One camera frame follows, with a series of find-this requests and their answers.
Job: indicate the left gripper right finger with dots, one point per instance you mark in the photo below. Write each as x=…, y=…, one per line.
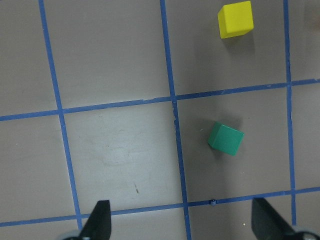
x=267, y=223

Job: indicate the green wooden block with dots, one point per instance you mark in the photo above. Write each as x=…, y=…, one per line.
x=225, y=139

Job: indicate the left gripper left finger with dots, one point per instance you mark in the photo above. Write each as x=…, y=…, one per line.
x=99, y=223

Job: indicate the yellow wooden block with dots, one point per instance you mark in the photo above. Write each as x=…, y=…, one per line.
x=235, y=19

